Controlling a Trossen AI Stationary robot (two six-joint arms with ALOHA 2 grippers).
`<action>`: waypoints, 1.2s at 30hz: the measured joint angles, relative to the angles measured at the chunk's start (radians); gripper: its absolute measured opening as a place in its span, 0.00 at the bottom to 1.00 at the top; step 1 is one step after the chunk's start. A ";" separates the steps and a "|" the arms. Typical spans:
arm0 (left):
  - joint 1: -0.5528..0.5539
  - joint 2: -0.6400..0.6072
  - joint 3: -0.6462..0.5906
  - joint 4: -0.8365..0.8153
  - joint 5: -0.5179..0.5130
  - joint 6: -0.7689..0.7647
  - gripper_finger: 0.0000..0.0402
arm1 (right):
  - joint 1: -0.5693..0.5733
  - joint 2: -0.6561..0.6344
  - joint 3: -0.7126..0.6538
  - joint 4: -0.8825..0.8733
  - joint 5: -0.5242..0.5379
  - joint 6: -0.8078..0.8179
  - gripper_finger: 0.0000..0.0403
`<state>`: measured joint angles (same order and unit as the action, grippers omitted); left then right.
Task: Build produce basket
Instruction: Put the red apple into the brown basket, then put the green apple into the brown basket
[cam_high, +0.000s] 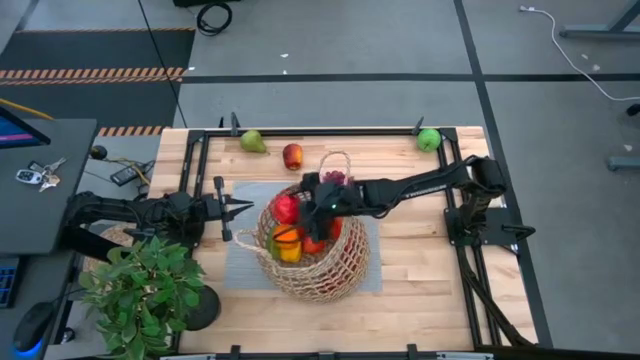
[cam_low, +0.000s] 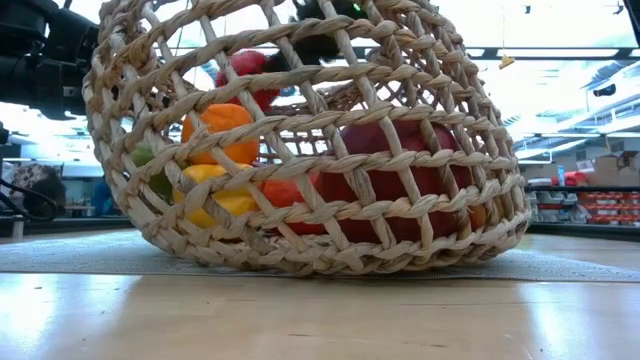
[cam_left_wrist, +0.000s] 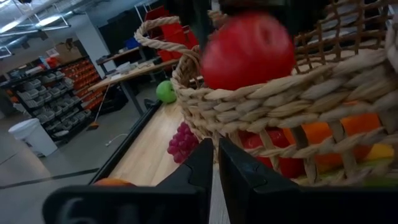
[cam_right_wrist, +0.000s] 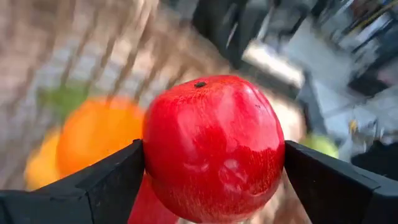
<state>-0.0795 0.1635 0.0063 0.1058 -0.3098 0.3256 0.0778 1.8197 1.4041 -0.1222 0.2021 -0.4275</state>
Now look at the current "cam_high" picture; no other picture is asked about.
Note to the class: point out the grey metal stand leg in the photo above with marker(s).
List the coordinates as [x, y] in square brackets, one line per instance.
[595, 33]

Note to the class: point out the orange fruit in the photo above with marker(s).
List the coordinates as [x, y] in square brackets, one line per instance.
[286, 234]

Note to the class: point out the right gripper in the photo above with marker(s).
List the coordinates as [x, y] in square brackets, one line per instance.
[340, 197]

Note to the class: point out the purple grape bunch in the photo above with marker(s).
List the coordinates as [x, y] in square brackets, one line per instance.
[335, 177]

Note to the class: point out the grey car key fob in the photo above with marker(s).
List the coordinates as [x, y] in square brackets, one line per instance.
[27, 176]

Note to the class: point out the black plant pot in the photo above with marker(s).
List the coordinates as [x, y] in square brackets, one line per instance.
[205, 312]

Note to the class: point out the black metal table frame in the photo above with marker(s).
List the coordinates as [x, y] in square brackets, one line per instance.
[325, 133]

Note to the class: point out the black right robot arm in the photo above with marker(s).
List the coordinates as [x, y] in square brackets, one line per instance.
[415, 190]

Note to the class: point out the black hazard striped floor mat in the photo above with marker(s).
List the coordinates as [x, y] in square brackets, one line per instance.
[100, 50]

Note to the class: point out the large dark red fruit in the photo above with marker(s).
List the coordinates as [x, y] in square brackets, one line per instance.
[286, 208]

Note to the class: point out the red and yellow apple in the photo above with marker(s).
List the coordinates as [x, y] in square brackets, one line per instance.
[292, 156]

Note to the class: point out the green pear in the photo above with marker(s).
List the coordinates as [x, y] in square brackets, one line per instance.
[251, 142]

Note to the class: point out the grey woven placemat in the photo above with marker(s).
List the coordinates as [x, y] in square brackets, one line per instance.
[235, 280]

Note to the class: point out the computer monitor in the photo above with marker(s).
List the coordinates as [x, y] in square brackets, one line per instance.
[15, 135]

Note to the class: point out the black side desk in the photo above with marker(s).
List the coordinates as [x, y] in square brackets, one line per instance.
[40, 220]

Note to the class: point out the small black floor object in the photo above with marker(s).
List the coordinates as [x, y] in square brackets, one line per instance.
[635, 109]

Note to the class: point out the black computer mouse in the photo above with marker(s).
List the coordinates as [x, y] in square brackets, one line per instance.
[32, 325]

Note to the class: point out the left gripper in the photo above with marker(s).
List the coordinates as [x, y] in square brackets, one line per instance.
[212, 207]

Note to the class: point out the black power adapter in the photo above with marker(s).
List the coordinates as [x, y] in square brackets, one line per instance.
[125, 175]

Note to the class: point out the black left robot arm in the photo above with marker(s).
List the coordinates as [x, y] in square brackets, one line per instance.
[115, 207]

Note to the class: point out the backlit keyboard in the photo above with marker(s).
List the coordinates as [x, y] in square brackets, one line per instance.
[7, 285]

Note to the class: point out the green apple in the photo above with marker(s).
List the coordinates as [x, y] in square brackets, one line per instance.
[429, 140]

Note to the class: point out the grey metal foot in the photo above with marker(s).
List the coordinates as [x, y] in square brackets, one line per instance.
[625, 163]

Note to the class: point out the yellow bell pepper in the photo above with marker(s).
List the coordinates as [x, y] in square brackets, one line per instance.
[291, 253]

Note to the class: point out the green leafy plant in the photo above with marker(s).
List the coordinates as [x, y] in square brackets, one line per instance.
[142, 300]

